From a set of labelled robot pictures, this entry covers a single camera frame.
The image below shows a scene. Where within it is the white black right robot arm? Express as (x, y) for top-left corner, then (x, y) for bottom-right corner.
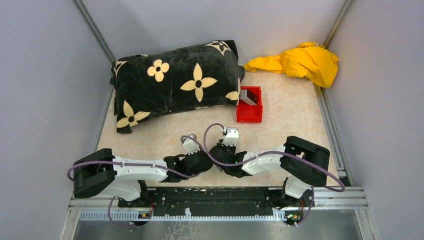
(209, 136), (331, 206)

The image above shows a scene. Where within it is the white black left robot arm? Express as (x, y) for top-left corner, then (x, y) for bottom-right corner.
(67, 148), (213, 207)

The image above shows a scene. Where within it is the stack of credit cards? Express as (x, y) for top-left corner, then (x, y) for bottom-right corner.
(239, 89), (258, 107)

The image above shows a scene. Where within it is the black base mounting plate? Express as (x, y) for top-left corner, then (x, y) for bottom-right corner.
(118, 187), (312, 217)

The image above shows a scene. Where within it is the red plastic bin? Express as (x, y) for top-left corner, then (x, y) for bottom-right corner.
(236, 86), (264, 124)

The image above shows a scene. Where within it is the black floral pillow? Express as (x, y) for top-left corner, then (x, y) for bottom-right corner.
(110, 40), (246, 135)

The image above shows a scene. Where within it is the yellow cloth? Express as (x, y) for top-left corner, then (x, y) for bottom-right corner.
(244, 42), (340, 89)

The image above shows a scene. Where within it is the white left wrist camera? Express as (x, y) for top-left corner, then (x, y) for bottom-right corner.
(181, 133), (201, 156)

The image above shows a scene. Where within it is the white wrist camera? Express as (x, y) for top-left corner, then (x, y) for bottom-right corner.
(181, 133), (201, 156)
(221, 127), (240, 147)

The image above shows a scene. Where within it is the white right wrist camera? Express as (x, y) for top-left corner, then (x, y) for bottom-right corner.
(221, 127), (240, 147)

